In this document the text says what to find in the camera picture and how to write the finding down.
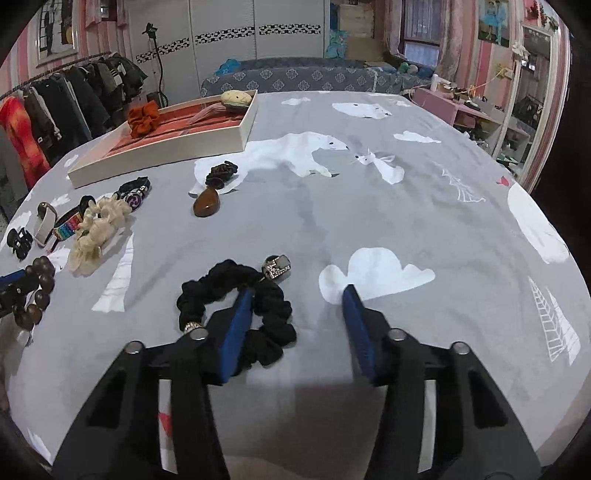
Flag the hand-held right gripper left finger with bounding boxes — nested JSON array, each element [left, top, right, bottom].
[[51, 290, 254, 480]]

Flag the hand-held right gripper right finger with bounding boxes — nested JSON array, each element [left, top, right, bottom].
[[342, 284, 543, 480]]

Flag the brown wooden bead bracelet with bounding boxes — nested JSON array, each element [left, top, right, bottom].
[[13, 255, 56, 330]]

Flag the black claw hair clip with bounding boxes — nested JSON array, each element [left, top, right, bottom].
[[6, 227, 34, 259]]

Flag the black scrunchie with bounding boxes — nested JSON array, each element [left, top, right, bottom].
[[176, 259, 297, 376]]

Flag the white bracelet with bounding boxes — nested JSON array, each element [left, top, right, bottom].
[[33, 202, 60, 247]]

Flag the silver ring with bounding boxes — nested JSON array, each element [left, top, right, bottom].
[[262, 254, 293, 281]]

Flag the rainbow striped bracelet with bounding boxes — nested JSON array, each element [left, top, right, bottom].
[[50, 195, 97, 252]]

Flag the cream scrunchie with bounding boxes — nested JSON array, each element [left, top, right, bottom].
[[69, 196, 134, 277]]

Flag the white jewelry tray red lining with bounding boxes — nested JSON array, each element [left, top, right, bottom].
[[68, 89, 258, 189]]

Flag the grey polar bear bedsheet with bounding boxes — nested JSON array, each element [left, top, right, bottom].
[[0, 91, 586, 480]]

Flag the orange red fleece robe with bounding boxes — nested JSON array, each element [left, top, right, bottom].
[[0, 96, 51, 185]]

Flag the row of hanging clothes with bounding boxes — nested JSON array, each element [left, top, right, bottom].
[[0, 53, 148, 222]]

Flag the orange scrunchie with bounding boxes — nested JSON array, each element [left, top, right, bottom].
[[128, 104, 161, 138]]

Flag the pale pink hair accessory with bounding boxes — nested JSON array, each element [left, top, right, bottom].
[[185, 104, 227, 127]]

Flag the metal clothes rack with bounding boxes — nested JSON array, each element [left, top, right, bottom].
[[0, 52, 116, 100]]

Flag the beige round hair clip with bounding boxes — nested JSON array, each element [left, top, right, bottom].
[[220, 90, 252, 112]]

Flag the pink cabinet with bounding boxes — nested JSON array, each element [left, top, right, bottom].
[[411, 85, 532, 139]]

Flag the bed with blue cover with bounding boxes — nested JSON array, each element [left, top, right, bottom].
[[199, 58, 432, 97]]

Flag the garment steamer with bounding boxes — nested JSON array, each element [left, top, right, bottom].
[[141, 25, 169, 108]]

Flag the plush toys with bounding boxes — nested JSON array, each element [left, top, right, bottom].
[[397, 60, 432, 77]]

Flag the white framed standing mirror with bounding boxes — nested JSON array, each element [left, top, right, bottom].
[[492, 21, 561, 178]]

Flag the teal hanging garment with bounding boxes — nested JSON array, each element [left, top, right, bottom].
[[325, 28, 352, 58]]

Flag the pink floral curtain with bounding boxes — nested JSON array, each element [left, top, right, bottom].
[[436, 0, 476, 84], [383, 0, 407, 56]]

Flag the window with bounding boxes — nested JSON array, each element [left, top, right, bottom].
[[402, 0, 444, 65]]

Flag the white sliding door wardrobe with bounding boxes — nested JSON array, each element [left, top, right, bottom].
[[124, 0, 331, 104]]

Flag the artificial flowers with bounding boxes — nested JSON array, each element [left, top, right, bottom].
[[531, 4, 561, 33]]

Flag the framed wedding wall poster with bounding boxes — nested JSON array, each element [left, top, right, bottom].
[[36, 0, 79, 63]]

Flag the beige hanging wall organizer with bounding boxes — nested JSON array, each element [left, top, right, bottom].
[[339, 0, 375, 38]]

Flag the wall poster with blue figures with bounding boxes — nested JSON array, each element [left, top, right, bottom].
[[478, 0, 511, 44]]

